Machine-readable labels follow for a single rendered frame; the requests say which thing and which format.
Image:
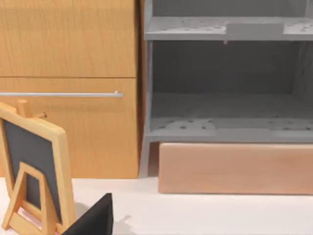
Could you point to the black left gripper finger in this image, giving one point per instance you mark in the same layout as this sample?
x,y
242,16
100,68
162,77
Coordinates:
x,y
99,216

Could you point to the wooden framed blackboard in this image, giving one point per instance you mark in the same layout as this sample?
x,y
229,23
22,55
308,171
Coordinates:
x,y
34,156

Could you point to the wooden cupboard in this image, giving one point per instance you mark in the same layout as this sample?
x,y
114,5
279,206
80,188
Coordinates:
x,y
140,88

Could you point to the pale wooden drawer front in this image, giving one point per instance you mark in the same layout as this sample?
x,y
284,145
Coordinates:
x,y
234,169

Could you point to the grey pierced shelf unit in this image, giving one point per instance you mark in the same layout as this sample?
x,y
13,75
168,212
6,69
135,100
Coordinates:
x,y
220,98

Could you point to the plain wooden drawer front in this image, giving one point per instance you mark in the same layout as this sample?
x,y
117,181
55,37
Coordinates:
x,y
66,36

